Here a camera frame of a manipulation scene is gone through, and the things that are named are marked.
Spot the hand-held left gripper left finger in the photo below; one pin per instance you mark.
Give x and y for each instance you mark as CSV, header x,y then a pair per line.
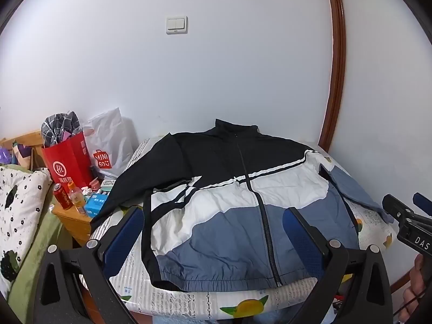
x,y
123,239

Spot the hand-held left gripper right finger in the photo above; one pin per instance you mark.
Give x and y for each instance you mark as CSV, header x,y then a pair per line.
x,y
303,239

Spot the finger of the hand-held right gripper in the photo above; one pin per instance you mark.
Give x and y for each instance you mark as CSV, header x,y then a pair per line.
x,y
396,207
423,204

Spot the black white blue jacket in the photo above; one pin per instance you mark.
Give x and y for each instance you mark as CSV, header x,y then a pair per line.
x,y
219,229

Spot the person's right hand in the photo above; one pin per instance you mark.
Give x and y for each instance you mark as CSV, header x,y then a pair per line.
x,y
413,293

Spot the blue box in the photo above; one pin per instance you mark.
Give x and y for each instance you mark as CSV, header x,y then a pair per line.
x,y
96,206

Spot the wooden nightstand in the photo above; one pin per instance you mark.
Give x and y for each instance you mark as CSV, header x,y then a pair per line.
x,y
72,224

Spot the white remote control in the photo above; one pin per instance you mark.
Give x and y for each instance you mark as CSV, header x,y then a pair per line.
x,y
108,184

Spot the orange drink bottle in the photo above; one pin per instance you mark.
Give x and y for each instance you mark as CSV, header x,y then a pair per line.
x,y
76,199

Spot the red soda can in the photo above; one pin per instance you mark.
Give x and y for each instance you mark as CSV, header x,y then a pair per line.
x,y
62,197

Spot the fruit-printed white cloth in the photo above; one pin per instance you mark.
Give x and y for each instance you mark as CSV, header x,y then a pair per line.
x,y
168,300

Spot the green sheet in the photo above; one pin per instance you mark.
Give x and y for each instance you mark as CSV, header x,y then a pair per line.
x,y
37,273

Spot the red paper bag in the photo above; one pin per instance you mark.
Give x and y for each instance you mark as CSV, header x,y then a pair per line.
x,y
67,162

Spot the white plastic bag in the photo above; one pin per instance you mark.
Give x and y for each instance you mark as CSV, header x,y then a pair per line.
x,y
111,135

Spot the white flower-printed quilt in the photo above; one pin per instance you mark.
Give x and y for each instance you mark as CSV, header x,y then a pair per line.
x,y
20,209

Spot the black white plaid cloth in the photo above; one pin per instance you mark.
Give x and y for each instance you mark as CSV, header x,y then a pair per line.
x,y
57,125

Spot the purple patterned cloth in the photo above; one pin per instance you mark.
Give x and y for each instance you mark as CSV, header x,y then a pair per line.
x,y
22,151

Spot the wooden headboard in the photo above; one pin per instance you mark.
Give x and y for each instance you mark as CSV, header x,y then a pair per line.
x,y
32,140

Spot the brown wooden door frame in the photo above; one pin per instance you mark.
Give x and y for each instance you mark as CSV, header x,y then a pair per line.
x,y
337,74

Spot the white light switch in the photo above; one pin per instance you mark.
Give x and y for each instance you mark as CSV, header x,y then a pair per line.
x,y
176,24

